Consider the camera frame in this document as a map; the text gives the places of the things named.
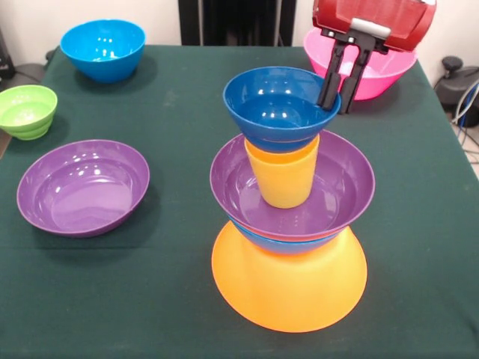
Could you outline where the small green bowl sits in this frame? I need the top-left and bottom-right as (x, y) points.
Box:
(0, 85), (58, 141)

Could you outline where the yellow cup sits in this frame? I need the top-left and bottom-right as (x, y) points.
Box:
(245, 155), (320, 209)

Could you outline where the small dark blue bowl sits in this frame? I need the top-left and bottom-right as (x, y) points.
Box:
(222, 66), (343, 153)

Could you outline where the large pink bowl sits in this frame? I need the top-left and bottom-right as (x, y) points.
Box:
(302, 28), (418, 101)

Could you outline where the purple shallow bowl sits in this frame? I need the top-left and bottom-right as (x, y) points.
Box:
(16, 139), (151, 239)
(209, 129), (376, 240)

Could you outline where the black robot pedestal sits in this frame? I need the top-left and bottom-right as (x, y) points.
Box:
(178, 0), (297, 46)

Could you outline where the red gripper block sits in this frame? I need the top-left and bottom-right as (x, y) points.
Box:
(311, 0), (438, 115)

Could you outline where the large orange bowl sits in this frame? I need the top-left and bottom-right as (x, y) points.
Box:
(211, 220), (368, 334)

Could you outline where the light blue bowl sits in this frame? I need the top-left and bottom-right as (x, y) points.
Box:
(228, 218), (349, 256)
(59, 19), (147, 84)

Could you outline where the dark green tablecloth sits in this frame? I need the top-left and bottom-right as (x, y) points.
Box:
(0, 44), (479, 359)

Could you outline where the orange cup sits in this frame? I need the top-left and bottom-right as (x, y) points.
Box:
(244, 135), (321, 165)

